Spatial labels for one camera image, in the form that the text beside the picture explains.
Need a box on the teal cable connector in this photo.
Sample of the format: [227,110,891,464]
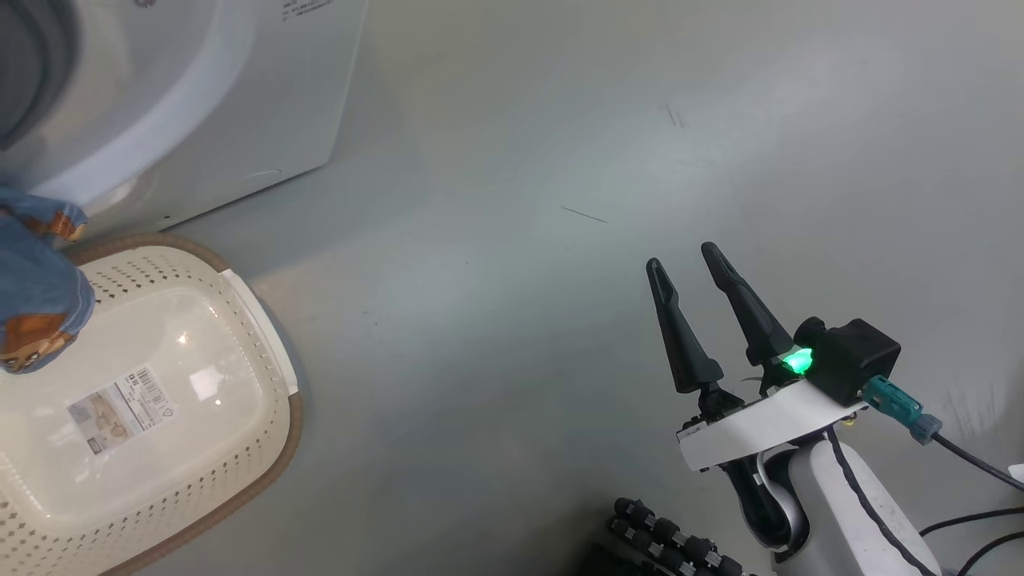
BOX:
[861,375,944,446]

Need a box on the cream perforated laundry basket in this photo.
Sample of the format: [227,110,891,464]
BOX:
[0,233,304,576]

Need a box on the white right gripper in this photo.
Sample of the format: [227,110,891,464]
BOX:
[646,242,870,474]

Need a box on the paper label sticker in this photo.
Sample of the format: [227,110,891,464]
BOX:
[66,366,179,456]

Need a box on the black floor cable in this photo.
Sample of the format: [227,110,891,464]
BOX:
[918,505,1024,576]

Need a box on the black camera cable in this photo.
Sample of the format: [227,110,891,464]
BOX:
[928,430,1024,494]

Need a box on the blue bear print garment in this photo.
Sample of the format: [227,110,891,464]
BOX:
[0,187,98,375]

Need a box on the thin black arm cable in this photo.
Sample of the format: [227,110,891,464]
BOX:
[824,430,938,576]

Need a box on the white front-load washing machine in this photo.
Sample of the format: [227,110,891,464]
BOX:
[0,0,370,241]

